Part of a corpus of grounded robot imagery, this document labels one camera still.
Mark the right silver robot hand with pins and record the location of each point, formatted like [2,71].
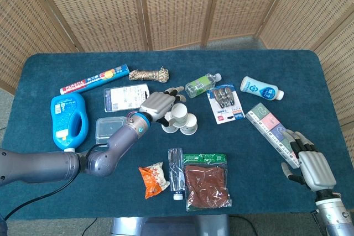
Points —
[318,169]

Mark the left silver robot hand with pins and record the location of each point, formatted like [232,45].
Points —
[157,104]

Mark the paper cup fern purple flower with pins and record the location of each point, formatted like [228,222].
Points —
[179,113]

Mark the paper cup blue flower print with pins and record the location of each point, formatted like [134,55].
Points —
[169,128]

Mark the paper cup green flower print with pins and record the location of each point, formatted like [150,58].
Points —
[190,125]

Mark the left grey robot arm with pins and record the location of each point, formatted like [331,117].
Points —
[41,165]

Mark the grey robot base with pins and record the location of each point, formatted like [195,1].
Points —
[168,226]

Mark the white card blister pack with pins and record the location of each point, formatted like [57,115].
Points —
[124,97]

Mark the small clear bottle green label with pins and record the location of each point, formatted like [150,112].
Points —
[200,84]

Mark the clear plastic food container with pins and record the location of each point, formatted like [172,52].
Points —
[108,129]

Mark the metal clips on card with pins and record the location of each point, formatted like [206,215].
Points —
[225,106]

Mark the blue plastic wrap box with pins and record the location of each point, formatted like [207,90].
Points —
[94,79]

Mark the empty clear water bottle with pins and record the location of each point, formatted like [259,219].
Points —
[176,172]

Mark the multicolour tissue pack row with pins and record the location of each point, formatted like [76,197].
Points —
[265,122]

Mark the orange white snack bag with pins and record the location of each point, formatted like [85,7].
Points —
[152,180]

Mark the bamboo folding screen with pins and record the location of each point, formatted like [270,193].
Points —
[177,12]

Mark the brown cloth in clear bag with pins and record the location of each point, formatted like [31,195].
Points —
[206,186]

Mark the blue detergent pump bottle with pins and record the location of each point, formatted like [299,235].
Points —
[62,120]

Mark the white blue drink bottle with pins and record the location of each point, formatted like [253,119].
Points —
[260,88]

